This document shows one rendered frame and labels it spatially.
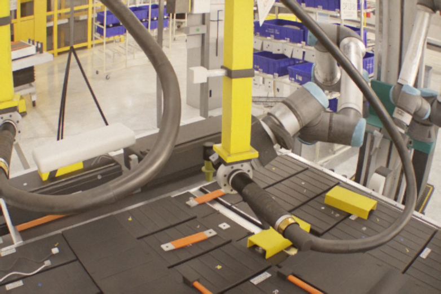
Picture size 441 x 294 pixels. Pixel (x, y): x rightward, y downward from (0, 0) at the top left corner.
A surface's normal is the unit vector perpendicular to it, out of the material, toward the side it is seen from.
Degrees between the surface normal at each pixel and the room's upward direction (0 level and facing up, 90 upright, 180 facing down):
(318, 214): 0
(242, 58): 90
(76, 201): 45
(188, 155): 90
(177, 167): 90
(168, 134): 37
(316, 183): 0
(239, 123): 90
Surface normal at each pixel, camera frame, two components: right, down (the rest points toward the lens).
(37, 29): 0.65, 0.32
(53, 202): 0.06, -0.35
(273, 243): 0.02, -0.91
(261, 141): 0.42, 0.37
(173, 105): 0.31, -0.51
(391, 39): -0.66, 0.29
